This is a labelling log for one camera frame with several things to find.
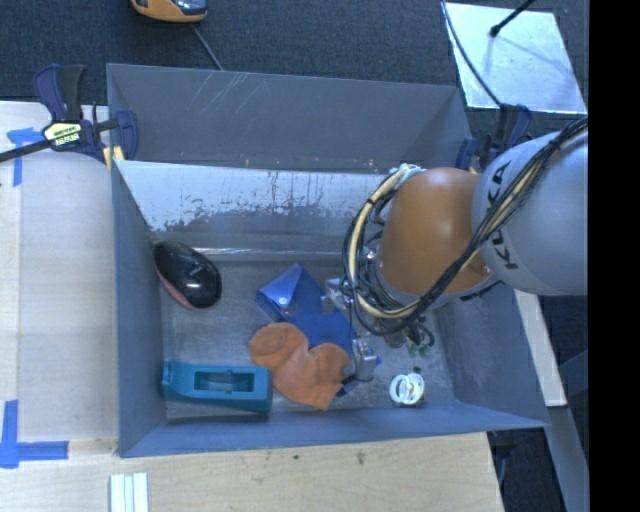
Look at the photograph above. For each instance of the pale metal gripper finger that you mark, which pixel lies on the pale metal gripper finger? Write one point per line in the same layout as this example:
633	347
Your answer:
334	290
365	362

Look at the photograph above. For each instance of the teal plastic tape dispenser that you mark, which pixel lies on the teal plastic tape dispenser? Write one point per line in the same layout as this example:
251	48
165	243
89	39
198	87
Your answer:
215	385

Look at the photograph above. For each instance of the grey metal bin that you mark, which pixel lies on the grey metal bin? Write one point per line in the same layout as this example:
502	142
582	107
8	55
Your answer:
280	120

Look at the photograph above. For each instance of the white plastic rings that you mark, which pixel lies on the white plastic rings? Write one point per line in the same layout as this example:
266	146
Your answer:
406	389

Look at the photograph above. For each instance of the orange cloth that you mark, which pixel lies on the orange cloth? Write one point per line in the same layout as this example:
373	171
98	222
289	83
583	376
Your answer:
300	367

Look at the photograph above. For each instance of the black computer mouse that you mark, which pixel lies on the black computer mouse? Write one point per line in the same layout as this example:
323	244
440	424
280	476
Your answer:
192	277

